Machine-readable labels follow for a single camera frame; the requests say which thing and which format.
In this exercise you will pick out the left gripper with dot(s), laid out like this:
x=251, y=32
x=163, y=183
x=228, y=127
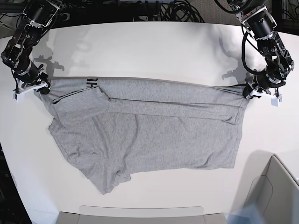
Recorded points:
x=260, y=84

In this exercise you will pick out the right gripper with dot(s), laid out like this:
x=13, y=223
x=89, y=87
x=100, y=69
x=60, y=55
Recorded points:
x=41, y=85

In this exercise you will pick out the grey T-shirt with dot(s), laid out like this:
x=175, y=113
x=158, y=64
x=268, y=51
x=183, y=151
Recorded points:
x=111, y=128

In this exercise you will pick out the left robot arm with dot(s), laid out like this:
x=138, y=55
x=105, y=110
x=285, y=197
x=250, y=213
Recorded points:
x=257, y=22

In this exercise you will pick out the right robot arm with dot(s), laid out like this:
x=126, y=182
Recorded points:
x=39, y=18

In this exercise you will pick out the white box at right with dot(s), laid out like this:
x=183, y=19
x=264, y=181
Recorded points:
x=273, y=197

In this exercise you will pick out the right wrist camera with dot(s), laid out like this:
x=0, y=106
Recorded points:
x=18, y=96

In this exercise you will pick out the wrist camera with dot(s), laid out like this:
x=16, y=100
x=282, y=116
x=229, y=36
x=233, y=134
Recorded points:
x=276, y=100
x=18, y=96

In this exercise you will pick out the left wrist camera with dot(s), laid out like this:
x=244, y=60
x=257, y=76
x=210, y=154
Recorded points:
x=276, y=100

